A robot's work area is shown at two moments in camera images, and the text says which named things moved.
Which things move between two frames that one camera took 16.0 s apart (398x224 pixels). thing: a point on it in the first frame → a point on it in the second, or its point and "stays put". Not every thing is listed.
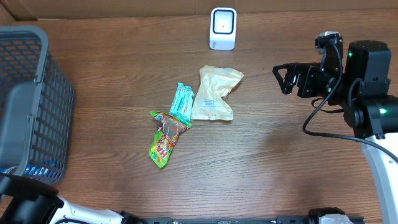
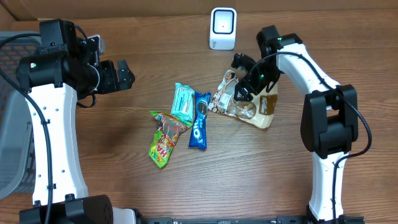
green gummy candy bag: (163, 142) stays put
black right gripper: (305, 70) → (247, 79)
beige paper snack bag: (216, 83) → (259, 111)
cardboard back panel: (17, 10) stays put
